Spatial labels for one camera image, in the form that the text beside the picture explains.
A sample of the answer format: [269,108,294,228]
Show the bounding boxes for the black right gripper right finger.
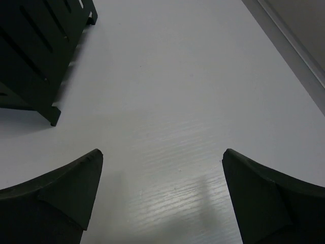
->
[222,148,324,243]

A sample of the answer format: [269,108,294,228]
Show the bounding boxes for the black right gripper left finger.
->
[1,149,103,243]

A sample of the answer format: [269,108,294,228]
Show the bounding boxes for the black slotted organizer container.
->
[1,0,98,126]

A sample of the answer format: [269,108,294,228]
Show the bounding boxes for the aluminium table edge rail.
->
[243,1,324,101]

